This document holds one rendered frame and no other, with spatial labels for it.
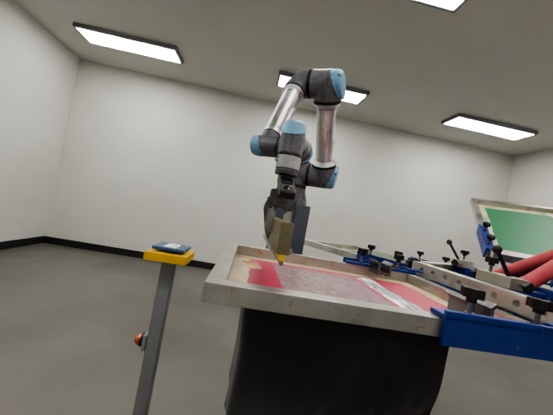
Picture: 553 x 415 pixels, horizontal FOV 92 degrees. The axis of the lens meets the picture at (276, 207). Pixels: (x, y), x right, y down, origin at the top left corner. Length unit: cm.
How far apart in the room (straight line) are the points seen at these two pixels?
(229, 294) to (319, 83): 91
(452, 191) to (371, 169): 159
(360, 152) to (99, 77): 453
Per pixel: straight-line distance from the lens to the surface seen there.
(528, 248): 232
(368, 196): 506
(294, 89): 119
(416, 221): 550
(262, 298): 54
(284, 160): 81
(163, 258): 91
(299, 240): 131
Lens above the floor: 114
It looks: 1 degrees up
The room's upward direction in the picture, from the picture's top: 10 degrees clockwise
